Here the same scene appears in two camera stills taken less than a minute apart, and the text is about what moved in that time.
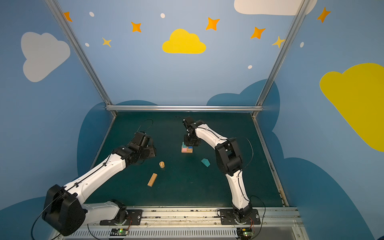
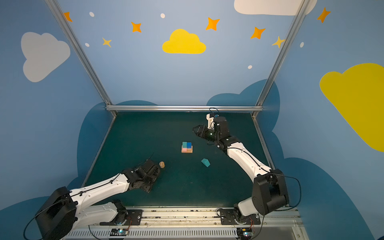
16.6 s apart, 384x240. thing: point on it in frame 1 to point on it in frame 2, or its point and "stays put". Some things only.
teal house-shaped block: [206, 162] stays put
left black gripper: [149, 149] to [151, 171]
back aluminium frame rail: [183, 107] stays put
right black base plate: [227, 217] stays put
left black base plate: [134, 217] stays put
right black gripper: [190, 141] to [204, 132]
